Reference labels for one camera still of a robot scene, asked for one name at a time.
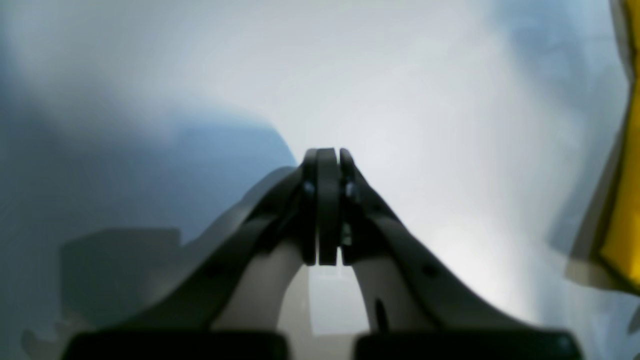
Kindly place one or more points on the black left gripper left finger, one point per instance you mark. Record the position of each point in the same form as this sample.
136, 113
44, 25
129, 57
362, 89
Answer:
228, 307

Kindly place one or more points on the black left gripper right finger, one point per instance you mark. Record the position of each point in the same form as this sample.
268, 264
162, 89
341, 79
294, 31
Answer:
418, 309

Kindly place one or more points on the orange yellow t-shirt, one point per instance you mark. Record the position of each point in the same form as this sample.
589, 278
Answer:
606, 252

